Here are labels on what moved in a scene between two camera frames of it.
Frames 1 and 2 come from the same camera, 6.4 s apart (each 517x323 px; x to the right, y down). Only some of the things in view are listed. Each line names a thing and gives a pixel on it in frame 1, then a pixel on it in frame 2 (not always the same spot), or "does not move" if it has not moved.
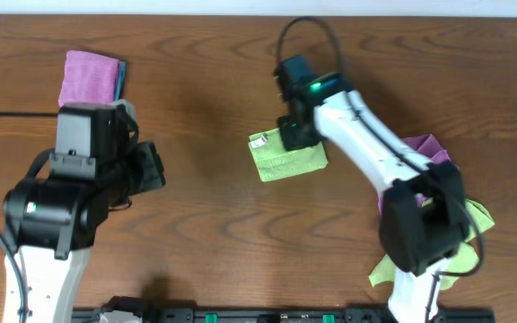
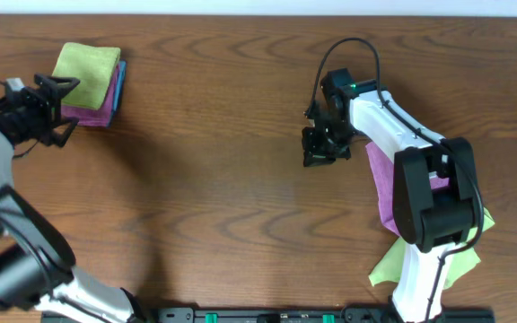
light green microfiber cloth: [273, 161] to [92, 65]
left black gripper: [149, 165] to [53, 109]
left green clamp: [211, 318] does not move
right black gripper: [288, 139] to [313, 156]
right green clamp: [328, 318] does not move
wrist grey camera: [129, 107] to [15, 83]
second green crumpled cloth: [477, 220] does not move
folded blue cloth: [120, 81] does not move
